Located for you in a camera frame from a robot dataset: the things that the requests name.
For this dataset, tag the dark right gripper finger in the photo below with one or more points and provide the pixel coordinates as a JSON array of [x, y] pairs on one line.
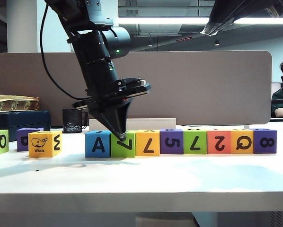
[[244, 10], [219, 11]]

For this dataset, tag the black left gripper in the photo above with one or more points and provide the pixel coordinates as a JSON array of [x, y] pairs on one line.
[[110, 97]]

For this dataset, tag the green duck D block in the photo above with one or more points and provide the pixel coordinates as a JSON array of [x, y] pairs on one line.
[[115, 152]]

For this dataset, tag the yellow 7 E block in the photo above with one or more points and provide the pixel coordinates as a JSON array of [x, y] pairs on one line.
[[140, 151]]

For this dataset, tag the blue A letter block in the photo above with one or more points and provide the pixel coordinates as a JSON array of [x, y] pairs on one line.
[[90, 151]]

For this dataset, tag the purple giraffe 5 block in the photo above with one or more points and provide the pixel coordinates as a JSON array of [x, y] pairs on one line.
[[164, 150]]

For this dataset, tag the black ceiling spotlight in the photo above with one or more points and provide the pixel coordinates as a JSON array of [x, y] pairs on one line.
[[217, 43]]

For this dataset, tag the black mug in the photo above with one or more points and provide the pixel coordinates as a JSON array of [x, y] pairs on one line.
[[71, 120]]

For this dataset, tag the red ceiling sign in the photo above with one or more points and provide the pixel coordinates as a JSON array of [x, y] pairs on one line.
[[184, 39]]

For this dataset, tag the ceiling light strip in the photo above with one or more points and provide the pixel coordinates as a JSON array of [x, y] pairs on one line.
[[155, 20]]

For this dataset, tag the green J 7 block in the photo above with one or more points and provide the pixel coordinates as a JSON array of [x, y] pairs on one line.
[[187, 150]]

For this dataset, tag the grey-brown desk divider panel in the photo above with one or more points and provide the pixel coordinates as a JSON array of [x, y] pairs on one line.
[[203, 89]]

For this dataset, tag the background computer monitor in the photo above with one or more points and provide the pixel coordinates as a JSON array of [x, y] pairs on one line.
[[275, 87]]

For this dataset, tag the yellow whale W block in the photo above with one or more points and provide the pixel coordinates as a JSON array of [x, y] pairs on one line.
[[35, 153]]

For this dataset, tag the purple O B block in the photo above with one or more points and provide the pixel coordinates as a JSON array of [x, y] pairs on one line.
[[19, 132]]

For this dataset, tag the person in green shirt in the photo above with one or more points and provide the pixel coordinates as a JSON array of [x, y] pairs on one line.
[[281, 101]]

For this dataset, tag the red 2 block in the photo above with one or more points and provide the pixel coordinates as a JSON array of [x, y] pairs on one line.
[[211, 150]]

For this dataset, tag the dark blue box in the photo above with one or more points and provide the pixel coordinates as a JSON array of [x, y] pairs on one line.
[[13, 123]]

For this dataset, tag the gold ornate tray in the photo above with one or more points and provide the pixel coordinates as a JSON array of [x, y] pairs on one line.
[[13, 104]]

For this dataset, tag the yellow Q block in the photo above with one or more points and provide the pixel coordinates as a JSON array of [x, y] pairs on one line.
[[233, 150]]

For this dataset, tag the white table leg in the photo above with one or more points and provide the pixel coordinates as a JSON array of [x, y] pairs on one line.
[[205, 220]]

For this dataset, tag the purple 8 block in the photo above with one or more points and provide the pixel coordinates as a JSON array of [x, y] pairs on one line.
[[256, 150]]

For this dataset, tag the grey vented cabinet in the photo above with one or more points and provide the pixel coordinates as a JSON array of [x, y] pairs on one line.
[[250, 220]]

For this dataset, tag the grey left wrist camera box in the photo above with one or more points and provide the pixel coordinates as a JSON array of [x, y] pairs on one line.
[[134, 82]]

